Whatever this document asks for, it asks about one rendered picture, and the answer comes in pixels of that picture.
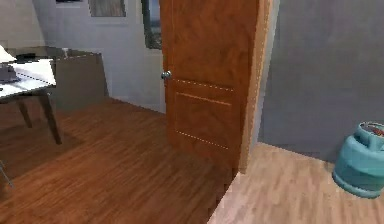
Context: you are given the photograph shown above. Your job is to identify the grey box on table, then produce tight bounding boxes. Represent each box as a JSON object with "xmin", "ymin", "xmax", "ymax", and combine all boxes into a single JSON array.
[{"xmin": 0, "ymin": 63, "xmax": 21, "ymax": 84}]

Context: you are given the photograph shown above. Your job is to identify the teal round bin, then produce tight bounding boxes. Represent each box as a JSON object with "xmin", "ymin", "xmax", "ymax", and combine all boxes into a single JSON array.
[{"xmin": 331, "ymin": 121, "xmax": 384, "ymax": 200}]

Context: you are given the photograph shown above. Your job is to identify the dark framed wall picture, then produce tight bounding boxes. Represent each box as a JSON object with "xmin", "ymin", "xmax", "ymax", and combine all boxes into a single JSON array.
[{"xmin": 141, "ymin": 0, "xmax": 163, "ymax": 51}]

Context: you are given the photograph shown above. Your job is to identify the brown wooden room door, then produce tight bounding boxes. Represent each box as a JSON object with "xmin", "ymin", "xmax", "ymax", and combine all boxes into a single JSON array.
[{"xmin": 158, "ymin": 0, "xmax": 272, "ymax": 178}]

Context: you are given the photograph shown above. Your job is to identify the grey framed wall picture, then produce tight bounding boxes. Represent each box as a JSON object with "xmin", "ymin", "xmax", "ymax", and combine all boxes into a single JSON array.
[{"xmin": 88, "ymin": 0, "xmax": 128, "ymax": 18}]

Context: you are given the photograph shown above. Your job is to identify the white top wooden table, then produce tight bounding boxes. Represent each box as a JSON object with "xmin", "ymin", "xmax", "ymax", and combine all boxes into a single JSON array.
[{"xmin": 0, "ymin": 58, "xmax": 63, "ymax": 146}]

